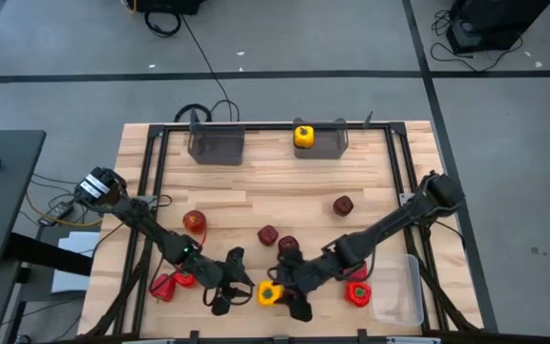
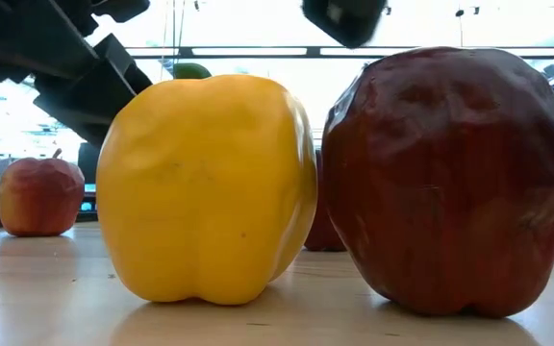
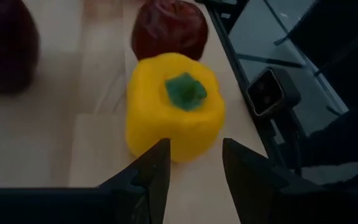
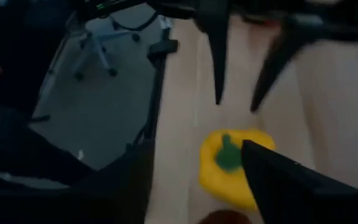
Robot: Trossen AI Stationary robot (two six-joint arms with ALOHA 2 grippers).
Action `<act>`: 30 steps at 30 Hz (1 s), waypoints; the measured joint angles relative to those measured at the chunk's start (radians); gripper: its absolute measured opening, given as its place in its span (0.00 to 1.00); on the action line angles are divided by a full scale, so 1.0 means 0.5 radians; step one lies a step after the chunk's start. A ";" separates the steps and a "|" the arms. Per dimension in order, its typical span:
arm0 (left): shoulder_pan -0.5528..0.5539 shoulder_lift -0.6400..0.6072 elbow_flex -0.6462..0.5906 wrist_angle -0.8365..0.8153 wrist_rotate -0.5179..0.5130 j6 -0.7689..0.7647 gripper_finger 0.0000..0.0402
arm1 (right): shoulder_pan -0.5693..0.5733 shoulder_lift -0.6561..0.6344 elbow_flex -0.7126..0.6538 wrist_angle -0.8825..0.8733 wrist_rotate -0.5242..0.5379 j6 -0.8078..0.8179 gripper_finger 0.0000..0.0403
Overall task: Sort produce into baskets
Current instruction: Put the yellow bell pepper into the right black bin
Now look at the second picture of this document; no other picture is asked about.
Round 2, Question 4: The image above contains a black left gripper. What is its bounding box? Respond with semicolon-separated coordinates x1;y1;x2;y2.
33;33;154;148

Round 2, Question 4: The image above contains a red apple with stem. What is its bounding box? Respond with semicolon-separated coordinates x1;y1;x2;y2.
0;147;87;238

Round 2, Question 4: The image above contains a yellow bell pepper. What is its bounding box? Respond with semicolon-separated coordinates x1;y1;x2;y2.
95;62;319;307

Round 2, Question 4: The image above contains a black computer monitor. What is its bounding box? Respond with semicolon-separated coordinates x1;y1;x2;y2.
77;141;101;185

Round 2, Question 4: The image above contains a small dark red fruit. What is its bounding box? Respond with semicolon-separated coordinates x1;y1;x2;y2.
304;148;348;253

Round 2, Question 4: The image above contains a black overhead frame bar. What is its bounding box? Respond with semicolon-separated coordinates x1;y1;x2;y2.
125;45;554;61

